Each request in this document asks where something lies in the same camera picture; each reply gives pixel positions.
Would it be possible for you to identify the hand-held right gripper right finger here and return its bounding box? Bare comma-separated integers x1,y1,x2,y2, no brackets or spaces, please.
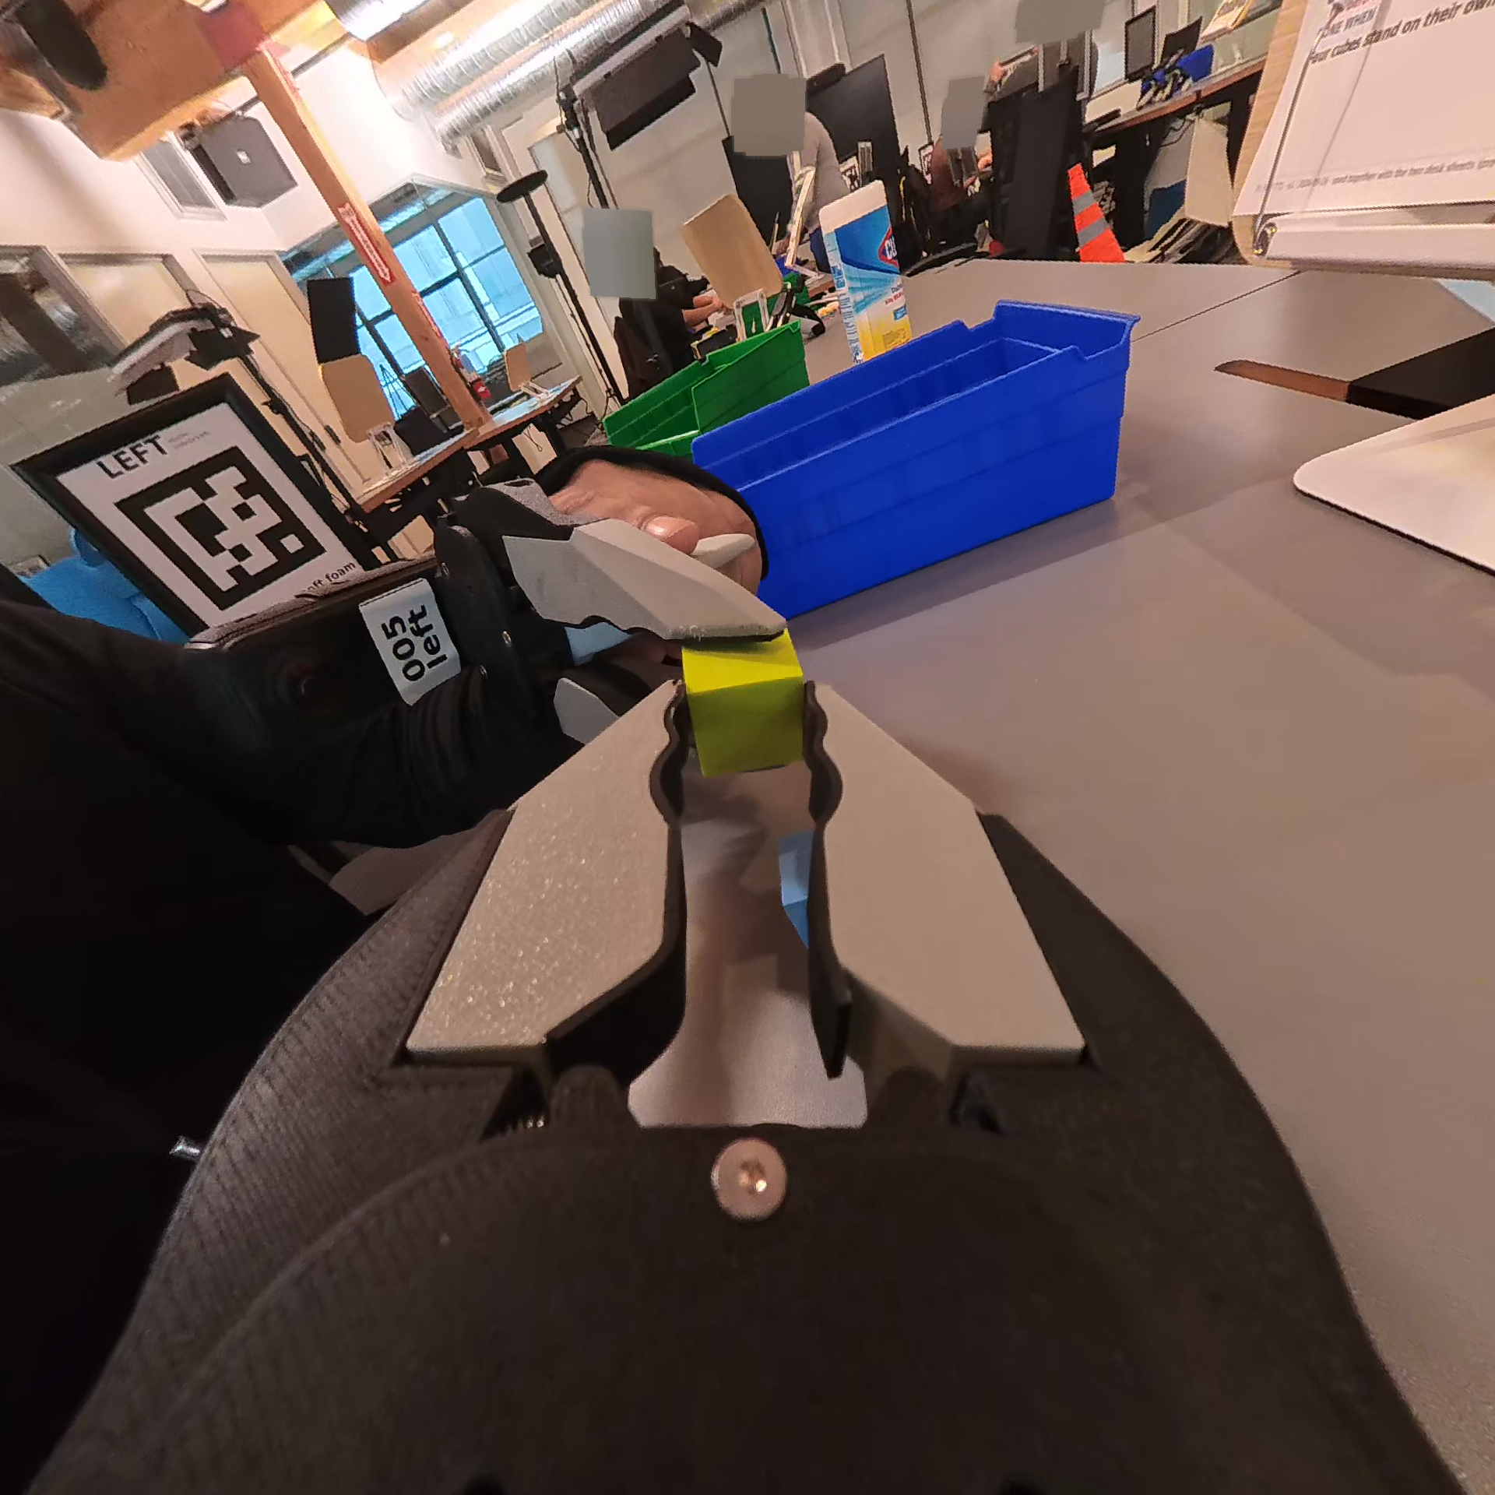
802,680,1090,1079

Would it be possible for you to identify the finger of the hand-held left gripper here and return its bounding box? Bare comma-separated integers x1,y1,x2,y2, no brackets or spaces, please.
553,679,640,746
508,522,788,643

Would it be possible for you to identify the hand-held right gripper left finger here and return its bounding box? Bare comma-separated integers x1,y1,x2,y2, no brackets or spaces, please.
401,680,691,1067

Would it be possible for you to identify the yellow-green foam cube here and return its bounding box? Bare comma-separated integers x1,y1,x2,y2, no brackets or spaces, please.
679,636,809,780

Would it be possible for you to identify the person's left forearm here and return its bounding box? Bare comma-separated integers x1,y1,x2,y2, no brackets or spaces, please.
0,584,608,857

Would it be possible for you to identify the light blue foam cube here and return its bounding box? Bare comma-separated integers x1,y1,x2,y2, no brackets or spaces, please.
775,830,814,949

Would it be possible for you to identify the light blue foam piece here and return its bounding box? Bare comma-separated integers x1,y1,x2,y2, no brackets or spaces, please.
31,529,190,641

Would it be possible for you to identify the person's left hand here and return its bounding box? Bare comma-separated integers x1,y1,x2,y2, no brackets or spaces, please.
547,461,757,554

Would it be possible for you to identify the green plastic bin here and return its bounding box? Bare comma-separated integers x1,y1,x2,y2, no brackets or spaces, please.
602,323,811,460

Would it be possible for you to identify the blue plastic bin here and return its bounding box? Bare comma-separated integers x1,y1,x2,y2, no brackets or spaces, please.
690,299,1140,620

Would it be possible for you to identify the large window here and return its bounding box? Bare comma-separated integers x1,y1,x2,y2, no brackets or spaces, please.
282,191,546,390

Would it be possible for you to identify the tan cardboard panel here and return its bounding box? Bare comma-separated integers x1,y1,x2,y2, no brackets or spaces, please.
681,194,782,307

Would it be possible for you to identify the white wipes canister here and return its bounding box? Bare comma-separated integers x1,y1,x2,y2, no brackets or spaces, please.
814,193,907,362

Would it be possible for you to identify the black studio light panel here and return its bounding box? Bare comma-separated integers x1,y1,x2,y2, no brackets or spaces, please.
592,32,704,150

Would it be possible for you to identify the orange traffic cone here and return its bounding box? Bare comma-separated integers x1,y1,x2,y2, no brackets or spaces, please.
1067,162,1126,266

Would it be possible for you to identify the white instruction sheet board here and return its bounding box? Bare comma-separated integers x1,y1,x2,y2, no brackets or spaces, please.
1231,0,1495,283

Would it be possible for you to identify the wooden post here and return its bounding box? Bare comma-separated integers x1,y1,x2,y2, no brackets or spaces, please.
241,56,494,431

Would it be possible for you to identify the black wall box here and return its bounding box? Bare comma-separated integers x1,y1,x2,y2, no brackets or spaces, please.
184,114,300,209

